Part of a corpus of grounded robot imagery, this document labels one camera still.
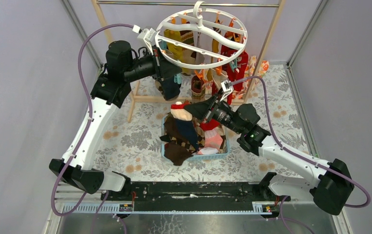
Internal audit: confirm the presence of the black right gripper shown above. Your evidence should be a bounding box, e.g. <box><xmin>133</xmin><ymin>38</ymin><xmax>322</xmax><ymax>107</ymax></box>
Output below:
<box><xmin>184</xmin><ymin>93</ymin><xmax>243</xmax><ymax>135</ymax></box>

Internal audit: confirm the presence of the dark navy sock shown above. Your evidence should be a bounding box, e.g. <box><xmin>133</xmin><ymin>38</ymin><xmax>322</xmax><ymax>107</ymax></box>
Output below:
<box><xmin>160</xmin><ymin>76</ymin><xmax>181</xmax><ymax>101</ymax></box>

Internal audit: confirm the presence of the peach red cuff sock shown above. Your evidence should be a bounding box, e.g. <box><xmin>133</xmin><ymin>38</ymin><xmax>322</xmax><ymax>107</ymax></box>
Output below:
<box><xmin>170</xmin><ymin>100</ymin><xmax>193</xmax><ymax>121</ymax></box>

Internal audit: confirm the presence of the white round clip hanger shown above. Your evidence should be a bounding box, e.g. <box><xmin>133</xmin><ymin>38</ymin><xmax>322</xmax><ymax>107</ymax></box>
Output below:
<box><xmin>155</xmin><ymin>0</ymin><xmax>248</xmax><ymax>70</ymax></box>

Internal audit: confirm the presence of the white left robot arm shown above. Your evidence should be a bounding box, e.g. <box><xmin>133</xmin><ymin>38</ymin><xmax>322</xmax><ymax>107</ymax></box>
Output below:
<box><xmin>49</xmin><ymin>40</ymin><xmax>182</xmax><ymax>200</ymax></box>

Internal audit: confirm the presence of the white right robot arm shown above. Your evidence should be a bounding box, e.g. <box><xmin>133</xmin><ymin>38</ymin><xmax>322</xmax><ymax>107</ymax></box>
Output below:
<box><xmin>184</xmin><ymin>97</ymin><xmax>354</xmax><ymax>215</ymax></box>

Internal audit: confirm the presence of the teal plastic clip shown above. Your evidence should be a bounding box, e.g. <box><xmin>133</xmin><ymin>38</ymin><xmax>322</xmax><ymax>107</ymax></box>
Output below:
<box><xmin>173</xmin><ymin>73</ymin><xmax>182</xmax><ymax>85</ymax></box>

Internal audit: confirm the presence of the yellow hanging sock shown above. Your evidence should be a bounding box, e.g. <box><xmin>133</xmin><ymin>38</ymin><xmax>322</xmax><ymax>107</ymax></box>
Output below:
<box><xmin>163</xmin><ymin>28</ymin><xmax>184</xmax><ymax>62</ymax></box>

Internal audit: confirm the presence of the striped beige hanging sock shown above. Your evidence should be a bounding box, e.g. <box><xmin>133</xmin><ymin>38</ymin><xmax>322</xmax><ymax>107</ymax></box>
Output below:
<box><xmin>191</xmin><ymin>76</ymin><xmax>205</xmax><ymax>103</ymax></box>

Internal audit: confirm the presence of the navy blue sock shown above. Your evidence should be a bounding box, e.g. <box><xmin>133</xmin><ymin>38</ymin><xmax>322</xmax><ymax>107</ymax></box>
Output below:
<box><xmin>175</xmin><ymin>118</ymin><xmax>199</xmax><ymax>151</ymax></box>

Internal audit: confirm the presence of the red hanging sock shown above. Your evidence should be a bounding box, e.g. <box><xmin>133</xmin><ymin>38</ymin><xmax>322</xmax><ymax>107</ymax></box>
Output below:
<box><xmin>220</xmin><ymin>45</ymin><xmax>249</xmax><ymax>106</ymax></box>

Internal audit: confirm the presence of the blue plastic sock basket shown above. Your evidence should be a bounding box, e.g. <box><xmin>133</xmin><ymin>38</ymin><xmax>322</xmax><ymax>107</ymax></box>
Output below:
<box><xmin>161</xmin><ymin>115</ymin><xmax>231</xmax><ymax>161</ymax></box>

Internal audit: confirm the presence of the brown sock in basket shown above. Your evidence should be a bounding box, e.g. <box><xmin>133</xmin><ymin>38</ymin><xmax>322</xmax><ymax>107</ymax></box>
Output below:
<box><xmin>164</xmin><ymin>143</ymin><xmax>192</xmax><ymax>166</ymax></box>

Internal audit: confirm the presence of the floral orange cloth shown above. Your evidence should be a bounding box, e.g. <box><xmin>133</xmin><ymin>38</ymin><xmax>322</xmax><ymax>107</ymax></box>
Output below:
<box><xmin>231</xmin><ymin>56</ymin><xmax>270</xmax><ymax>99</ymax></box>

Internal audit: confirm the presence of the floral grey table mat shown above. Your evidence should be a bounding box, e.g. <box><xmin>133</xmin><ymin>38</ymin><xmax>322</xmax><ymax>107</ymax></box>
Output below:
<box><xmin>94</xmin><ymin>63</ymin><xmax>310</xmax><ymax>182</ymax></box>

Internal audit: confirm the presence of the wooden clothes rack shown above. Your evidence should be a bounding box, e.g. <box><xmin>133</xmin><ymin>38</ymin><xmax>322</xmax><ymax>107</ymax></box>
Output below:
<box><xmin>90</xmin><ymin>0</ymin><xmax>287</xmax><ymax>123</ymax></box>

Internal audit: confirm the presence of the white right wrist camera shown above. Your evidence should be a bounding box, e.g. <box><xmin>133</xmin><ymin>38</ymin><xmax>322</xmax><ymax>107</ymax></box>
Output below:
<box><xmin>218</xmin><ymin>79</ymin><xmax>234</xmax><ymax>101</ymax></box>

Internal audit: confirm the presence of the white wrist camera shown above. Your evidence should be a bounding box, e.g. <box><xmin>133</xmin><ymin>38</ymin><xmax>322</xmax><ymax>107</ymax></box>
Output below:
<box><xmin>132</xmin><ymin>25</ymin><xmax>157</xmax><ymax>55</ymax></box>
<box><xmin>218</xmin><ymin>79</ymin><xmax>234</xmax><ymax>101</ymax></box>

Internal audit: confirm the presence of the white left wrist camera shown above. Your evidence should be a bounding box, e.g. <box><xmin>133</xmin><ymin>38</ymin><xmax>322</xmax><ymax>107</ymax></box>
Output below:
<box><xmin>132</xmin><ymin>25</ymin><xmax>157</xmax><ymax>55</ymax></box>

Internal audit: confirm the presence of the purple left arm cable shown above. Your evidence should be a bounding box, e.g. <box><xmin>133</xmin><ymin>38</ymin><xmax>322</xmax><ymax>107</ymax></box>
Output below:
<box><xmin>50</xmin><ymin>23</ymin><xmax>135</xmax><ymax>234</ymax></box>

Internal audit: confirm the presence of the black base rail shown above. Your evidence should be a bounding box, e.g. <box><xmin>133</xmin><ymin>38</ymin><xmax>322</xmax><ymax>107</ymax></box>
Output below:
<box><xmin>101</xmin><ymin>181</ymin><xmax>283</xmax><ymax>212</ymax></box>

